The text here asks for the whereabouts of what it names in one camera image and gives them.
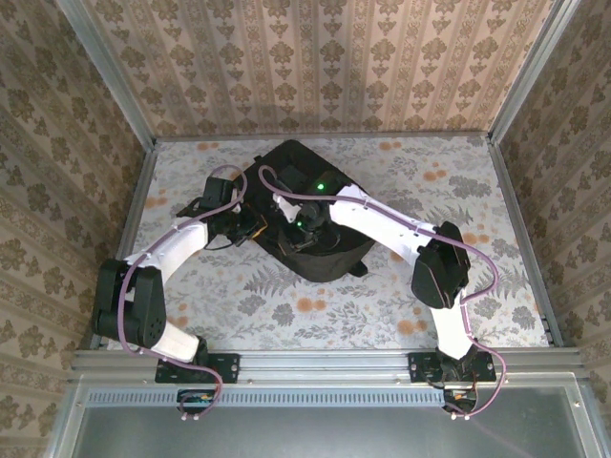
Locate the aluminium side rail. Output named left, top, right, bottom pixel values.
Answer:
left=485, top=135, right=565, bottom=348
left=90, top=140, right=158, bottom=349

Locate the black student backpack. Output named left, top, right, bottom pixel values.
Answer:
left=238, top=137, right=377, bottom=283

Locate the slotted cable duct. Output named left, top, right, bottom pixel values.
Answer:
left=85, top=386, right=448, bottom=407

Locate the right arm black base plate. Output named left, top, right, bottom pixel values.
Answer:
left=408, top=351, right=497, bottom=385

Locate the aluminium corner post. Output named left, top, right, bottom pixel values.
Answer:
left=486, top=0, right=581, bottom=144
left=54, top=0, right=157, bottom=152

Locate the left aluminium corner post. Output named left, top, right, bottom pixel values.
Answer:
left=54, top=0, right=157, bottom=152

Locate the right aluminium corner post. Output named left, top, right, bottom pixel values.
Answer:
left=486, top=0, right=581, bottom=144

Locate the left aluminium side rail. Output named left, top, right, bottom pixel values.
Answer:
left=90, top=140, right=158, bottom=349

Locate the grey metal panel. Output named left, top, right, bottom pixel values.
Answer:
left=42, top=376, right=611, bottom=458

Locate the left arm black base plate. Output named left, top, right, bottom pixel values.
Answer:
left=155, top=351, right=241, bottom=385

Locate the aluminium front rail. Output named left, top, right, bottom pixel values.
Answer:
left=71, top=347, right=586, bottom=383

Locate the right aluminium side rail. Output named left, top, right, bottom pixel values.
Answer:
left=485, top=135, right=565, bottom=348

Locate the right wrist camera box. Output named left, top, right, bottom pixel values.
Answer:
left=271, top=190, right=300, bottom=223

